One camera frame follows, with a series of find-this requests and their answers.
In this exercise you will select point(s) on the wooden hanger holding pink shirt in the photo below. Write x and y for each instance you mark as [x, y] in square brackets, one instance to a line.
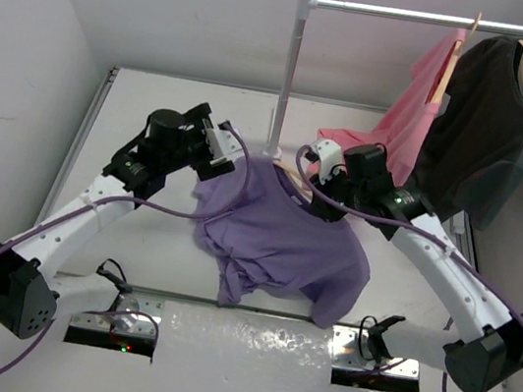
[455, 54]

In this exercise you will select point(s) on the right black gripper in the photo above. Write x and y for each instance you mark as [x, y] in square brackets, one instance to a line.
[328, 211]

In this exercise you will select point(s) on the metal base plate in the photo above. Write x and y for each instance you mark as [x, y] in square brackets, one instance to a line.
[143, 314]
[345, 354]

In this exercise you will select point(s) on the pink t shirt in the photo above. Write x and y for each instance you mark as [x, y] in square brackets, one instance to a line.
[403, 128]

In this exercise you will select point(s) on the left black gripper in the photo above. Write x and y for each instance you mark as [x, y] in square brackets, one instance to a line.
[192, 122]

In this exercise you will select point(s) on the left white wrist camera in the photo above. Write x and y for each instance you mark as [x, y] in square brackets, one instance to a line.
[221, 143]

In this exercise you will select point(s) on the silver clothes rack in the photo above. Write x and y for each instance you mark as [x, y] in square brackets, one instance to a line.
[304, 9]

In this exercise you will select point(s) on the aluminium table frame rail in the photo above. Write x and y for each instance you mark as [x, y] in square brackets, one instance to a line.
[75, 148]

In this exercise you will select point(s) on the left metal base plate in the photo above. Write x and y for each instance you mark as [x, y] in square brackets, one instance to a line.
[143, 314]

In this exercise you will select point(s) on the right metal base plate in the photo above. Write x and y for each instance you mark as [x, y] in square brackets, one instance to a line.
[345, 354]

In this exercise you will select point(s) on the purple t shirt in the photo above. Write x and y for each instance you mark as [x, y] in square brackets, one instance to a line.
[263, 235]

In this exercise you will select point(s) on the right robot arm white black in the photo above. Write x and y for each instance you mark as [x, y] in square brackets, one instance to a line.
[486, 346]

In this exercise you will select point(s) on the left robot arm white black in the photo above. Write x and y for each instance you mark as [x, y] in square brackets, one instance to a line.
[32, 293]

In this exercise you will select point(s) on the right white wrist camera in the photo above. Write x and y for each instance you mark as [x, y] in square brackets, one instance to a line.
[325, 158]

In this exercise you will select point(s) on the dark grey t shirt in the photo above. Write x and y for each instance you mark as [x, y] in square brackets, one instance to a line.
[472, 157]

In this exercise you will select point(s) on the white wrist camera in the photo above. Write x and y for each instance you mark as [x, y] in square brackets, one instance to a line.
[221, 143]
[325, 158]

